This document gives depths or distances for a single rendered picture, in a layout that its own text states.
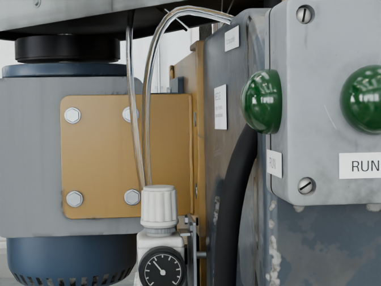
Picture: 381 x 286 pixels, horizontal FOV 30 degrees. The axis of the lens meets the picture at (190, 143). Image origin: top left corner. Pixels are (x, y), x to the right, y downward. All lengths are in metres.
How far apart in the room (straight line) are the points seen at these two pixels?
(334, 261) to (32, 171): 0.44
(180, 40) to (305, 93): 5.26
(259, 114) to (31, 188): 0.46
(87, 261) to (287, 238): 0.45
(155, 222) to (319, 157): 0.27
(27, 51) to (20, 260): 0.23
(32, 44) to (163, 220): 0.31
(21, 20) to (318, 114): 0.49
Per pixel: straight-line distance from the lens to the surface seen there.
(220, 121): 0.49
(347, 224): 0.36
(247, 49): 0.39
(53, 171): 0.74
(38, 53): 0.79
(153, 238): 0.56
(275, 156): 0.32
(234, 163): 0.36
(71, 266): 0.78
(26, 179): 0.74
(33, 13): 0.73
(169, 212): 0.56
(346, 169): 0.31
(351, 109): 0.30
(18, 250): 0.81
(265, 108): 0.31
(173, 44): 5.55
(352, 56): 0.31
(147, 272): 0.55
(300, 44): 0.31
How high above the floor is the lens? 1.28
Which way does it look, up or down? 3 degrees down
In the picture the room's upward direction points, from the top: 1 degrees counter-clockwise
